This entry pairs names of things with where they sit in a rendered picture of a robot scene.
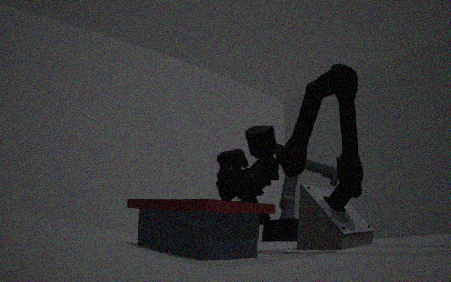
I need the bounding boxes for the red panel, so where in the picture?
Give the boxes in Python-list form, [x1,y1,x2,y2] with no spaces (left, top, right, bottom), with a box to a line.
[127,199,276,215]

